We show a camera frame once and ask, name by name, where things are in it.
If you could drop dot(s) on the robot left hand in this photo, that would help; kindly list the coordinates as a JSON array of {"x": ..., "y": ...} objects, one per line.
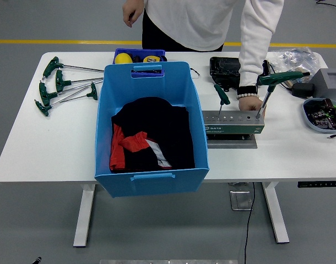
[{"x": 37, "y": 260}]

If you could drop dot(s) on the person's right hand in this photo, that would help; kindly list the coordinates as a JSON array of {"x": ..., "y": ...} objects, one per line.
[{"x": 133, "y": 12}]

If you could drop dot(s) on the person's left hand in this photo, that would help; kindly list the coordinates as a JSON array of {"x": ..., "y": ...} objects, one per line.
[{"x": 248, "y": 104}]

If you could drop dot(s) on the green grey hex key rack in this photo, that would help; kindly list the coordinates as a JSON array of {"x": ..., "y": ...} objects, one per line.
[{"x": 231, "y": 129}]

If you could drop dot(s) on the light blue storage box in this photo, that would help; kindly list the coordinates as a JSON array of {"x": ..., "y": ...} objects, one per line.
[{"x": 146, "y": 85}]

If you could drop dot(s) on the person's left forearm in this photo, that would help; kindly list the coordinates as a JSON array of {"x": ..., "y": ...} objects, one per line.
[{"x": 253, "y": 63}]

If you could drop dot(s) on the dark blue plastic bin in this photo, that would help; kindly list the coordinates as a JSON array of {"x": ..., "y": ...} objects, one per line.
[{"x": 140, "y": 51}]

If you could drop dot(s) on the black plastic tray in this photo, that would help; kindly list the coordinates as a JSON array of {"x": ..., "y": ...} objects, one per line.
[{"x": 223, "y": 68}]

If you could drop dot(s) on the tan blue resistor strip pack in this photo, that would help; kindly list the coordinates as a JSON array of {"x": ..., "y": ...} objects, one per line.
[{"x": 287, "y": 83}]

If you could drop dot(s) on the small dark round object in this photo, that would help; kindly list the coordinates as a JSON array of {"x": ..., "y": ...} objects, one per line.
[{"x": 137, "y": 59}]

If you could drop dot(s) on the yellow ball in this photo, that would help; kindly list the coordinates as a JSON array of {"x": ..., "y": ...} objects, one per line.
[{"x": 123, "y": 58}]

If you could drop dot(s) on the yellow tape measure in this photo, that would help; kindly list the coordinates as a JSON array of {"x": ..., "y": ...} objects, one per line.
[{"x": 151, "y": 59}]

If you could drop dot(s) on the light blue bowl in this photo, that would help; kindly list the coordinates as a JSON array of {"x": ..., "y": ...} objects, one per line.
[{"x": 306, "y": 112}]

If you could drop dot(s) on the person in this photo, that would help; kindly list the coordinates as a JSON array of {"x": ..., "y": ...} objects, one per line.
[{"x": 198, "y": 22}]

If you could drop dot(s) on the white table leg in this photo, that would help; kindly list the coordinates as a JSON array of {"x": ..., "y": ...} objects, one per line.
[
  {"x": 275, "y": 214},
  {"x": 84, "y": 214}
]

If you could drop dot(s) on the clear bag of blue parts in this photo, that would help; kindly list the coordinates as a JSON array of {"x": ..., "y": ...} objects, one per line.
[{"x": 294, "y": 56}]

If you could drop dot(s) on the dark electronic parts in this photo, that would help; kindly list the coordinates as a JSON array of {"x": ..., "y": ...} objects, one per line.
[{"x": 322, "y": 115}]

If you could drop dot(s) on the grey foam block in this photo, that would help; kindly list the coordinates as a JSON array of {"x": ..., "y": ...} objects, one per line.
[{"x": 320, "y": 79}]

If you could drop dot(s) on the black and red clothing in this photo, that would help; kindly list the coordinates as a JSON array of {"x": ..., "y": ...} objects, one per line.
[{"x": 157, "y": 126}]

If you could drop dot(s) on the metal floor plate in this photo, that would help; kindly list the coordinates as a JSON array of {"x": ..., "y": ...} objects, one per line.
[{"x": 240, "y": 200}]

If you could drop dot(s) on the black table control panel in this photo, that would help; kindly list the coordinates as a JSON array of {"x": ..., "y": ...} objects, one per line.
[{"x": 318, "y": 184}]

